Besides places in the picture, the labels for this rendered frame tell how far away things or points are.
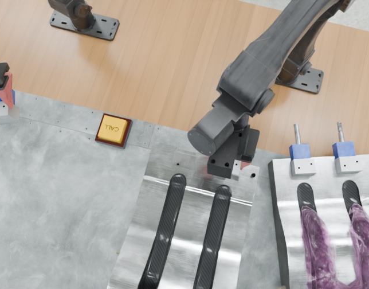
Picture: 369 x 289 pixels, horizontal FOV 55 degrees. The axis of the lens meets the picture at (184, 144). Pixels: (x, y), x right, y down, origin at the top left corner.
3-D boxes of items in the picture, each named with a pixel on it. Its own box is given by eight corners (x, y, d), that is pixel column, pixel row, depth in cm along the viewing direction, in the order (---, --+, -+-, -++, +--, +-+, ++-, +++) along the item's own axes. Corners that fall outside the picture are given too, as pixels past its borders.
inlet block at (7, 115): (-1, 74, 90) (-13, 65, 85) (19, 72, 90) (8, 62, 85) (-2, 124, 87) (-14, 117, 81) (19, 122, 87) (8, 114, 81)
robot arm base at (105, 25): (106, 26, 96) (114, 4, 98) (38, 8, 98) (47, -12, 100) (112, 42, 104) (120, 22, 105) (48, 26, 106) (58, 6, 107)
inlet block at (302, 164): (283, 128, 93) (288, 121, 87) (302, 127, 93) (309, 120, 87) (289, 178, 89) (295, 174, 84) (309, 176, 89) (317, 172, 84)
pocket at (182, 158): (176, 150, 89) (176, 146, 86) (197, 155, 89) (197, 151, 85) (172, 167, 88) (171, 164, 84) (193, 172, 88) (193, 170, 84)
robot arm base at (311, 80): (329, 82, 90) (334, 58, 92) (251, 63, 92) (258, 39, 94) (318, 94, 98) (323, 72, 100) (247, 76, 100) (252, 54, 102)
